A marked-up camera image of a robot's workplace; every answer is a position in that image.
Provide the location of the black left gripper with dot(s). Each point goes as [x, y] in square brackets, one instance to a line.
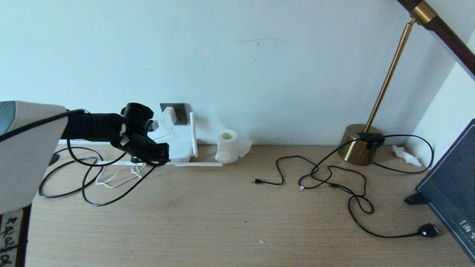
[139, 137]

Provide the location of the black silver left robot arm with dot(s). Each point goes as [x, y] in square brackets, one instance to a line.
[29, 144]

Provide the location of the white router with antennas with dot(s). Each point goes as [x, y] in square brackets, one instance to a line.
[180, 142]

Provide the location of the white toilet paper roll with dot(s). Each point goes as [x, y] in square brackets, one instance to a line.
[227, 146]

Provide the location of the brass desk lamp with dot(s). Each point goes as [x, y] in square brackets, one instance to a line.
[354, 148]

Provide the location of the crumpled white tissue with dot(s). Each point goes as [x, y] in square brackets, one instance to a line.
[407, 155]

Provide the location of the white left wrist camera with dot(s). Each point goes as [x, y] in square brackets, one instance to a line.
[154, 125]

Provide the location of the grey wall socket plate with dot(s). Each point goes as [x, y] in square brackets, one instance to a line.
[182, 111]

